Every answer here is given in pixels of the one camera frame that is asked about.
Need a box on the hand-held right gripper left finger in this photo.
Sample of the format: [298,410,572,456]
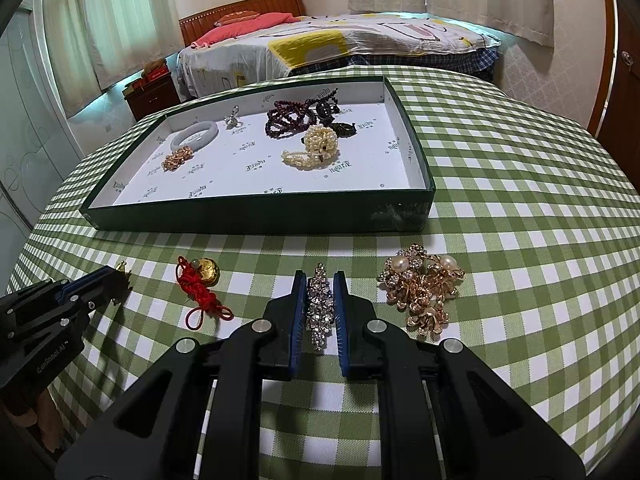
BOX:
[54,269,308,480]

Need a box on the large gold pearl flower brooch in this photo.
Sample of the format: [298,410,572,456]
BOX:
[377,244,466,342]

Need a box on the patterned white bedspread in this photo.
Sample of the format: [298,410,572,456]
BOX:
[177,10,501,101]

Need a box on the red knot gold charm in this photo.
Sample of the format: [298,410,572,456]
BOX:
[175,256,235,332]

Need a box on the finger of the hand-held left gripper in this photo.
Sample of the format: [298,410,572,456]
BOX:
[57,282,128,328]
[50,265,123,301]

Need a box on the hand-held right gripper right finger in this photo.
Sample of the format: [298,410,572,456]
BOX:
[332,270,587,480]

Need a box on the red cushion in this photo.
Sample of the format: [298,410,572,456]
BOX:
[215,9,261,26]

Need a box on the dark wooden nightstand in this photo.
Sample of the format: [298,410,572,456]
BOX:
[122,72,181,122]

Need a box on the brown wooden door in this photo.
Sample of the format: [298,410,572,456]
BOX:
[587,0,640,176]

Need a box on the pink pillow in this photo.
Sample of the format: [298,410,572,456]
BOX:
[190,11,301,48]

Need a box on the cream pearl bracelet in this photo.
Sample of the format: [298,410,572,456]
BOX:
[281,124,342,171]

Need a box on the silver crystal brooch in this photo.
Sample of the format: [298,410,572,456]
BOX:
[305,263,337,355]

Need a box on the glass sliding wardrobe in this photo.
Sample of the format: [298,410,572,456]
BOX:
[0,5,86,231]

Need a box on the green tray with white lining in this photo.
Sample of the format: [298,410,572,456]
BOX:
[81,76,436,235]

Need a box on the small gold flower brooch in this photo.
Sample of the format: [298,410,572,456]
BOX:
[162,145,195,172]

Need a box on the blue plaid bed sheet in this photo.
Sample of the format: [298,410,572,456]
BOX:
[345,47,501,83]

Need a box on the wooden bed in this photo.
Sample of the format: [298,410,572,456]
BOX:
[177,0,503,101]

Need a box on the person's left hand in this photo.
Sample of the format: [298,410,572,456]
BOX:
[10,384,68,442]

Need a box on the dark red bead bracelet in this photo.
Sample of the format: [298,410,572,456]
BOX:
[264,100,318,139]

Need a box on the green checked tablecloth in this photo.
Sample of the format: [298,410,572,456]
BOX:
[5,65,640,480]

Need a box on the white jade bangle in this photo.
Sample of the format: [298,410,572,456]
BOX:
[170,121,221,152]

